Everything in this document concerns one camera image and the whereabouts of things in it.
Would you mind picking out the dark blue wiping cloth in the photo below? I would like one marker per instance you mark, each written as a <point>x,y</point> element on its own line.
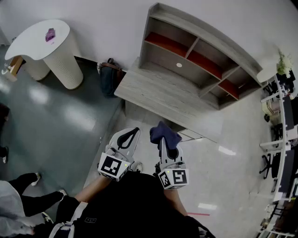
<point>164,133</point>

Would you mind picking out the person's black shirt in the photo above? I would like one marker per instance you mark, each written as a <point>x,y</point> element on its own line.
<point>130,204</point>

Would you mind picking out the person's left forearm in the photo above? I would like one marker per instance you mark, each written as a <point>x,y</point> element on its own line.
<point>90,189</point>

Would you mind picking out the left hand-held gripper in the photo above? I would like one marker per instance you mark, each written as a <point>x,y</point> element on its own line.
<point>114,166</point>

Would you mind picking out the black monitor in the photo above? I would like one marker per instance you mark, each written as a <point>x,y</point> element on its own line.
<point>288,114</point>

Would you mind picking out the small wooden stand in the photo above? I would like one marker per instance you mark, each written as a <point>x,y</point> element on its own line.
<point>15,66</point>

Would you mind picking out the light wood-grain desk top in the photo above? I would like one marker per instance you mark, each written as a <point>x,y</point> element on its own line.
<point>160,93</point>

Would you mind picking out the white flower plant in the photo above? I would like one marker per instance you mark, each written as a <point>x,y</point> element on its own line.
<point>284,64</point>

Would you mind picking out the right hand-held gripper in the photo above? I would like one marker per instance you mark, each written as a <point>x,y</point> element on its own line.
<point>177,177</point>

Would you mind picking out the person's right forearm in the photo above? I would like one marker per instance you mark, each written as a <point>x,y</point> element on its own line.
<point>175,200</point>

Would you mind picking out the grey wooden desk with shelves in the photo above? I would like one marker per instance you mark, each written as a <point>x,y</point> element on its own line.
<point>177,39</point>

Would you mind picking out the white round pedestal table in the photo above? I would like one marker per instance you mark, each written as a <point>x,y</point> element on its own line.
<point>37,37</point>

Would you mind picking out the white office desk row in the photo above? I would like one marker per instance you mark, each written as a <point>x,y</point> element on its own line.
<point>283,148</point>

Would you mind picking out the small white side table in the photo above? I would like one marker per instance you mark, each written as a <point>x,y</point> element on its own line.
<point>266,73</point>

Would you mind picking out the person's white shoe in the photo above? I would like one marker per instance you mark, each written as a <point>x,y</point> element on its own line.
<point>138,167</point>

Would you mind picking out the black office chair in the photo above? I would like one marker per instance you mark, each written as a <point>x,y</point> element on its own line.
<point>271,163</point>

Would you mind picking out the purple cloth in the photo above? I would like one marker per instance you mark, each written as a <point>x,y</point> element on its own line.
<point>50,35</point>

